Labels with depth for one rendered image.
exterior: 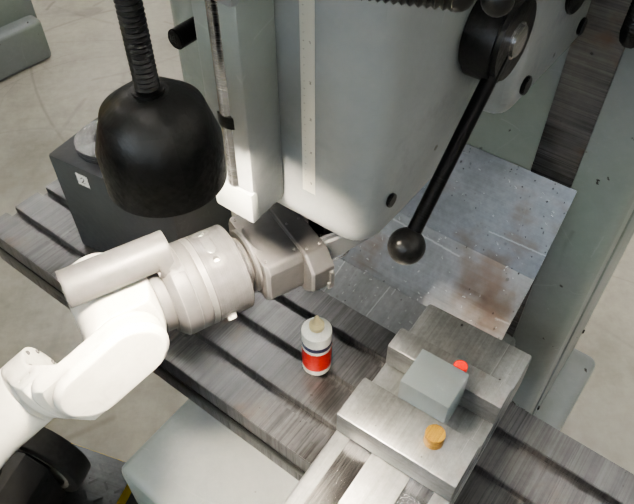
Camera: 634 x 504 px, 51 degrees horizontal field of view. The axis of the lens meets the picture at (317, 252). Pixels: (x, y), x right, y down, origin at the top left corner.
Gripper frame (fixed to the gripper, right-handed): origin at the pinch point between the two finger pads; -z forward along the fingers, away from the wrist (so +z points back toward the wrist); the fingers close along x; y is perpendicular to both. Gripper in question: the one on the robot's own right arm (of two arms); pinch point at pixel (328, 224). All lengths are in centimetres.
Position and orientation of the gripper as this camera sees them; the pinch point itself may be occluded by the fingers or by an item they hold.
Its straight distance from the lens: 68.6
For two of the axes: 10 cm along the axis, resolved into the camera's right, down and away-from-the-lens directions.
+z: -8.5, 3.8, -3.5
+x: -5.2, -6.4, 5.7
